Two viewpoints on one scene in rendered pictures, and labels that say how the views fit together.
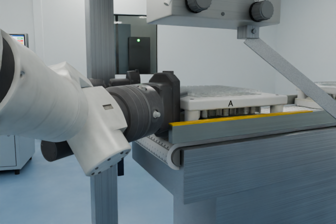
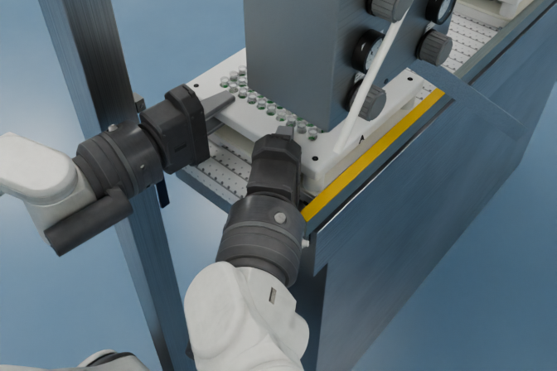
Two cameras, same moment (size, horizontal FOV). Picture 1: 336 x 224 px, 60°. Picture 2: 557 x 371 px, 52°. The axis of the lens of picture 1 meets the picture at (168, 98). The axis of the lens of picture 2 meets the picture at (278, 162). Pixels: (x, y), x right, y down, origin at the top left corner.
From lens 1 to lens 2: 0.49 m
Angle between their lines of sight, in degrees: 44
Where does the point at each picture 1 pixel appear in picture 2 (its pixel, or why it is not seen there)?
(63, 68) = (260, 336)
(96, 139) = not seen: hidden behind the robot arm
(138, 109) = (295, 266)
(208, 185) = (337, 243)
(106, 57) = (109, 60)
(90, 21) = (66, 11)
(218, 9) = (381, 79)
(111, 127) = (289, 323)
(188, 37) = not seen: outside the picture
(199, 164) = (331, 233)
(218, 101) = (348, 147)
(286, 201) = not seen: hidden behind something
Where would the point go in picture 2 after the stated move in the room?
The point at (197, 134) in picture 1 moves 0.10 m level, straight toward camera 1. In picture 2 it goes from (331, 208) to (362, 273)
